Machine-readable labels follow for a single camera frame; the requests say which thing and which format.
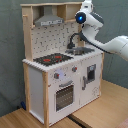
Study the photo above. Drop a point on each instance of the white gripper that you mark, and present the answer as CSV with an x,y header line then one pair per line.
x,y
87,4

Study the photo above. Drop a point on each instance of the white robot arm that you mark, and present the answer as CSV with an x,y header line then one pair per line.
x,y
91,31

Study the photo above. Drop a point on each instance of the wooden toy kitchen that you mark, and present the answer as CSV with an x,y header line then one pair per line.
x,y
40,84

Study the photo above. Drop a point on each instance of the grey backdrop curtain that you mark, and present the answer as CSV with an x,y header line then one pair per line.
x,y
114,13

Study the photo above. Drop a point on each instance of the grey range hood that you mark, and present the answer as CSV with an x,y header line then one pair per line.
x,y
48,18

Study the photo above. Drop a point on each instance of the black toy faucet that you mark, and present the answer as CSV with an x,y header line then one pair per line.
x,y
71,44

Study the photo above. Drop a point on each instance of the grey toy sink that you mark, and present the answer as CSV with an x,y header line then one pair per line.
x,y
79,51

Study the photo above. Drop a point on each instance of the black toy stovetop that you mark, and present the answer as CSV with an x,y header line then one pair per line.
x,y
52,59

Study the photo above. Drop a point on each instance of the white cabinet door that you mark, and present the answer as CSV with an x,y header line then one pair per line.
x,y
90,79

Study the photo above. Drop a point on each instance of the right red stove knob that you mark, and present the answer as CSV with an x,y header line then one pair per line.
x,y
74,69

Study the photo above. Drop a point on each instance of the red stove knob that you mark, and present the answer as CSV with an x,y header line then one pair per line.
x,y
74,69
56,75

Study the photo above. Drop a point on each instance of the left red stove knob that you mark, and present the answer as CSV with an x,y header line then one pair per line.
x,y
56,75

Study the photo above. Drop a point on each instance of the toy oven door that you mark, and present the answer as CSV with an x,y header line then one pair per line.
x,y
64,96

